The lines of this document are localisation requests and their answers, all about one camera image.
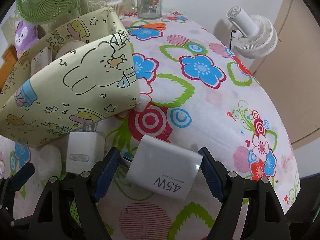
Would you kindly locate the beige cartoon board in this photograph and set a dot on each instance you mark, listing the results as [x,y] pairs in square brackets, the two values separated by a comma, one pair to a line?
[12,18]

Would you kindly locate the white small fan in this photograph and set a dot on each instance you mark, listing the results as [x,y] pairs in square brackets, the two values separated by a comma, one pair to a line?
[253,36]

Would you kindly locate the white labelled adapter box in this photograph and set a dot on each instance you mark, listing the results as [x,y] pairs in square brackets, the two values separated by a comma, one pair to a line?
[41,60]

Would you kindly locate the cotton swab container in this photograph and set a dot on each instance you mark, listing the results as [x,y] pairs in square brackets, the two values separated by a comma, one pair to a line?
[118,7]

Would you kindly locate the white square charger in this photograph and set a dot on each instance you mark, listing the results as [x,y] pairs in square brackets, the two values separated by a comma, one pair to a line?
[85,148]

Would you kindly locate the round cream bear-print case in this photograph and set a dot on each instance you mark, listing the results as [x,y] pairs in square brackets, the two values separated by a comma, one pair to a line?
[70,46]

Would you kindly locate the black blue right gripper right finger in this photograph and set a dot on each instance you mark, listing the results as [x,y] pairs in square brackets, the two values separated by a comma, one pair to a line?
[265,217]

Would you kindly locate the orange handled scissors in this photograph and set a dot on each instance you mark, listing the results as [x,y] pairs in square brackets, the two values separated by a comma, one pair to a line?
[155,26]

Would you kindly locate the orange wooden chair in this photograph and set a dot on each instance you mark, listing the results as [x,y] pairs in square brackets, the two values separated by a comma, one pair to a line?
[10,59]

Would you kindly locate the floral tablecloth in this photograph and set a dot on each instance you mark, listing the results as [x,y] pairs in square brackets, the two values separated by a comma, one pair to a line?
[194,92]

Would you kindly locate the purple plush rabbit toy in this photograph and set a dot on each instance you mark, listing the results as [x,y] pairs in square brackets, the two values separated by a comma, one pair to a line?
[26,35]

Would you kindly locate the yellow cartoon fabric storage box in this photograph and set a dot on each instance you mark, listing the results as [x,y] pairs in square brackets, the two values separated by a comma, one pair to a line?
[87,85]

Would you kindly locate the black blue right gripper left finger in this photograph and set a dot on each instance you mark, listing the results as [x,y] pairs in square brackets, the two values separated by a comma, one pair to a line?
[66,209]

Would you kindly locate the white 45W charger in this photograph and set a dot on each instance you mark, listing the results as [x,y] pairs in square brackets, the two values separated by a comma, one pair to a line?
[164,168]

